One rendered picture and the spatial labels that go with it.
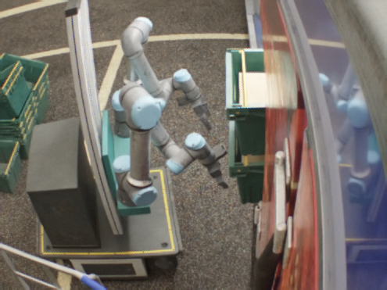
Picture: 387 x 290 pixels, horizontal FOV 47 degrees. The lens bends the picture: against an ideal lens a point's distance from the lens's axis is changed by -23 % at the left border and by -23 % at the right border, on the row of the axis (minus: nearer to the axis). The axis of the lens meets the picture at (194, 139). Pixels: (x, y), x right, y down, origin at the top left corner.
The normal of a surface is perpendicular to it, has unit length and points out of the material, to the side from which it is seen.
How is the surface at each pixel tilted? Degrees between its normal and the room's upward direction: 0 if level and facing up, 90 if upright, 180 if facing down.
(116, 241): 0
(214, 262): 0
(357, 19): 67
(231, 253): 0
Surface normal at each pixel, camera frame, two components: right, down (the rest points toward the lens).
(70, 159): -0.07, -0.75
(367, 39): -0.95, -0.28
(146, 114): 0.53, 0.43
